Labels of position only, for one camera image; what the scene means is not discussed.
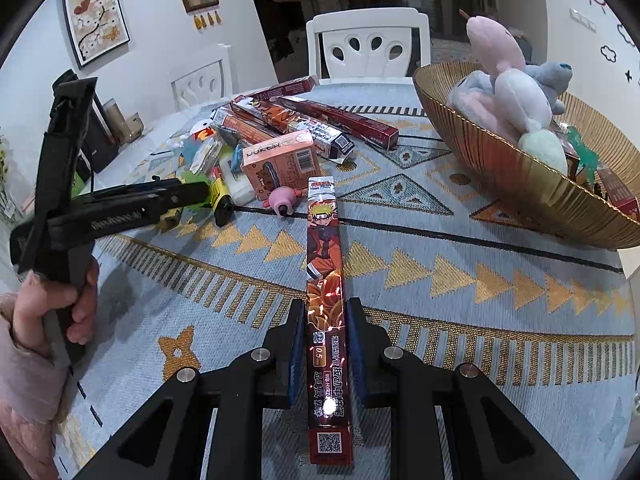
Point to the orange long box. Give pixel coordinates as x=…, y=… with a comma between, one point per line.
x=235, y=129

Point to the orange pink small carton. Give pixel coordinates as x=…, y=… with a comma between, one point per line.
x=287, y=160

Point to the long naruto pen box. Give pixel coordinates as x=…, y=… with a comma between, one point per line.
x=328, y=404

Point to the butterfly wall painting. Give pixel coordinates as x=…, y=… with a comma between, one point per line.
x=96, y=27

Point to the white plush ball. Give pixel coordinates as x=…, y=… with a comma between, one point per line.
x=521, y=102

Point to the dark red long box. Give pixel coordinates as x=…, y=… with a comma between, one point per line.
x=372, y=131

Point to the yellow black marker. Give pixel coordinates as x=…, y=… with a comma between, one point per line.
x=220, y=198

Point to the patterned blue table mat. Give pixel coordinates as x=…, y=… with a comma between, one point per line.
x=443, y=266

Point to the pale green plush ball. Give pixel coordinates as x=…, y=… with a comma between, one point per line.
x=545, y=146

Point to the far dark red box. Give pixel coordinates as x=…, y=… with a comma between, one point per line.
x=288, y=88

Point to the naruto white blue long box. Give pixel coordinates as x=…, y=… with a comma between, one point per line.
x=330, y=142

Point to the green star toy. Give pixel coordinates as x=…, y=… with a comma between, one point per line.
x=588, y=160

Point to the red white mascot toy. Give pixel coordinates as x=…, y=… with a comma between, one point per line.
x=201, y=132

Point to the black thermos flask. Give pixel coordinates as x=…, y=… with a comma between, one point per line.
x=97, y=135

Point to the pink flamingo toy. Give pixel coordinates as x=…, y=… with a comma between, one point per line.
x=282, y=201

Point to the red short box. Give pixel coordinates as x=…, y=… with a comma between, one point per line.
x=619, y=195

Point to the blue grey plush toy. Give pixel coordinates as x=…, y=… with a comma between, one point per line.
x=474, y=97

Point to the white dining chair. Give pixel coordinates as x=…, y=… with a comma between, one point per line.
x=369, y=45

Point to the pink plush toy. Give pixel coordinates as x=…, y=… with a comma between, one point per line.
x=494, y=46

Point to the amber ribbed glass bowl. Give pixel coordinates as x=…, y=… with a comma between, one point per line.
x=559, y=205

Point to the left hand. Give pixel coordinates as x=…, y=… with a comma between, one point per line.
x=38, y=296

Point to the glass cup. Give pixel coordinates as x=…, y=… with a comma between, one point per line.
x=125, y=129

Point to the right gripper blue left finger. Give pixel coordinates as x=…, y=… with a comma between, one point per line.
x=298, y=308

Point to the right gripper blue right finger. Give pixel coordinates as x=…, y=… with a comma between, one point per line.
x=357, y=341

